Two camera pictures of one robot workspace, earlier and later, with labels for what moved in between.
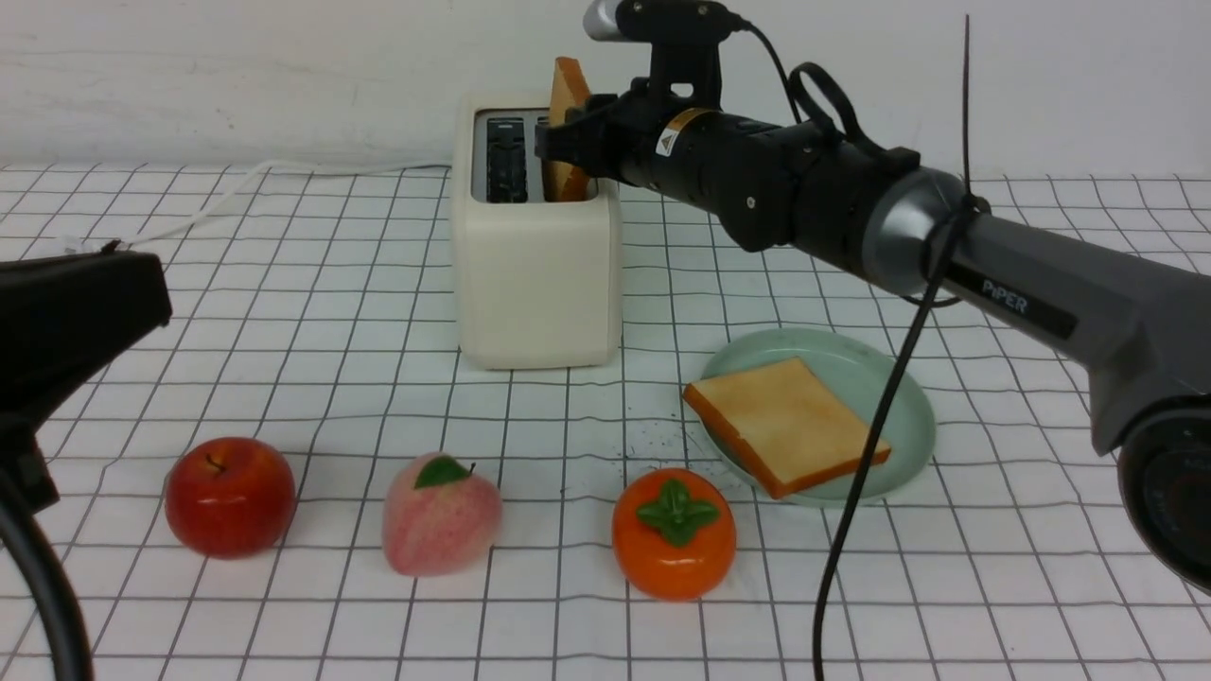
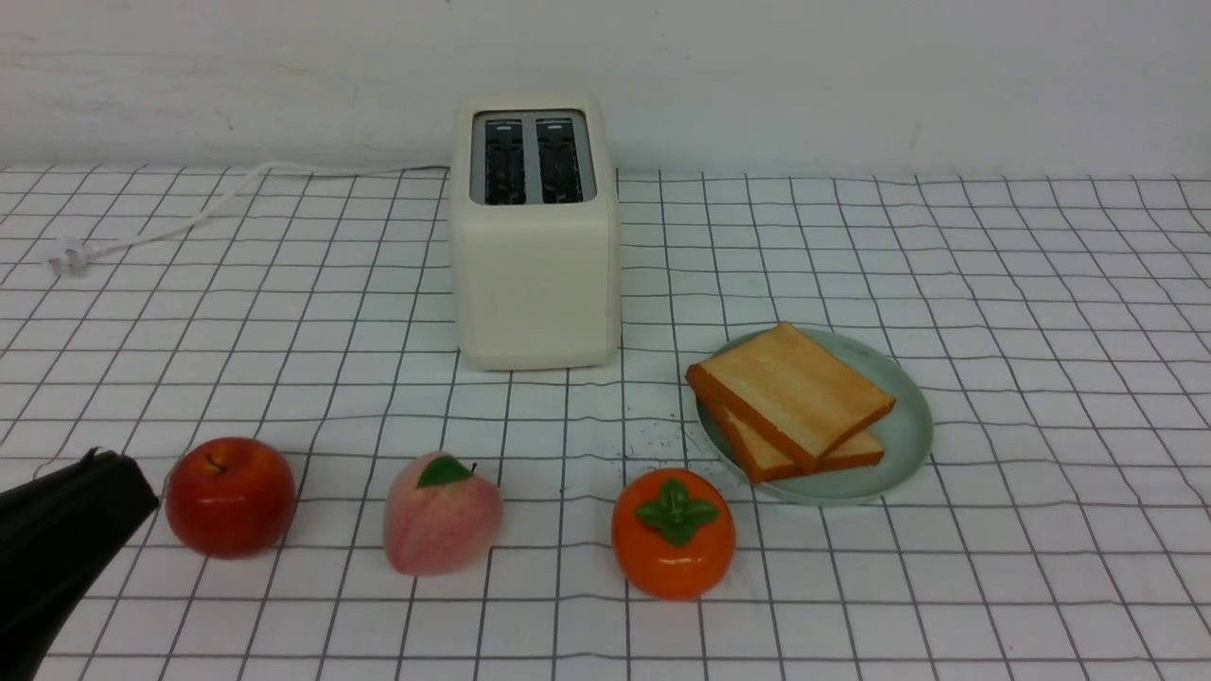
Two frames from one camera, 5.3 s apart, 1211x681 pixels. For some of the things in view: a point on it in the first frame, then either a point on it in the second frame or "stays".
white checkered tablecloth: (317, 313) stays
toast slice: (570, 87) to (796, 392)
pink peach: (439, 518) stays
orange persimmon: (674, 532) stays
